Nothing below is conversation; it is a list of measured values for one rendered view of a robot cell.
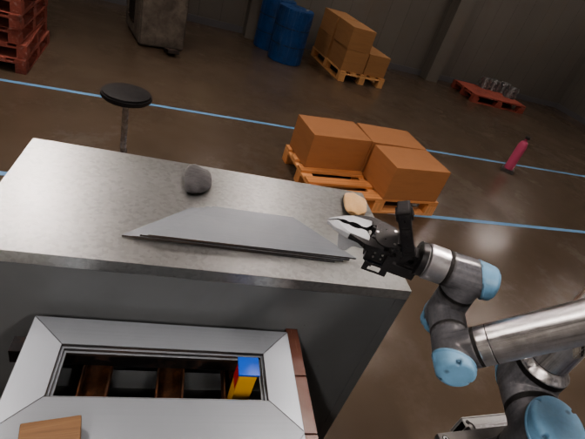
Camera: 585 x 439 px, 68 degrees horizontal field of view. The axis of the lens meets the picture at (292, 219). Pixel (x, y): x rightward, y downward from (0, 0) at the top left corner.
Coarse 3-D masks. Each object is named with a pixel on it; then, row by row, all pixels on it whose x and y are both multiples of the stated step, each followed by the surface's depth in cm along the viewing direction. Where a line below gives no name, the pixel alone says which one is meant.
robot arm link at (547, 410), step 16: (512, 400) 95; (528, 400) 92; (544, 400) 90; (560, 400) 91; (512, 416) 93; (528, 416) 88; (544, 416) 87; (560, 416) 88; (576, 416) 89; (512, 432) 91; (528, 432) 87; (544, 432) 85; (560, 432) 85; (576, 432) 86
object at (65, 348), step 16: (64, 352) 117; (80, 352) 118; (96, 352) 120; (112, 352) 121; (128, 352) 122; (144, 352) 123; (160, 352) 124; (176, 352) 126; (192, 352) 127; (208, 352) 128; (224, 352) 129; (48, 384) 107; (256, 400) 120
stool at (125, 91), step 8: (104, 88) 296; (112, 88) 300; (120, 88) 303; (128, 88) 307; (136, 88) 311; (104, 96) 289; (112, 96) 290; (120, 96) 293; (128, 96) 296; (136, 96) 300; (144, 96) 304; (112, 104) 291; (120, 104) 289; (128, 104) 290; (136, 104) 293; (144, 104) 297; (128, 112) 309; (120, 144) 322
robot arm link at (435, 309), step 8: (440, 288) 91; (432, 296) 94; (440, 296) 91; (432, 304) 93; (440, 304) 91; (448, 304) 90; (456, 304) 89; (464, 304) 89; (424, 312) 95; (432, 312) 91; (440, 312) 89; (448, 312) 88; (456, 312) 88; (464, 312) 90; (424, 320) 95; (432, 320) 89; (440, 320) 87; (464, 320) 88
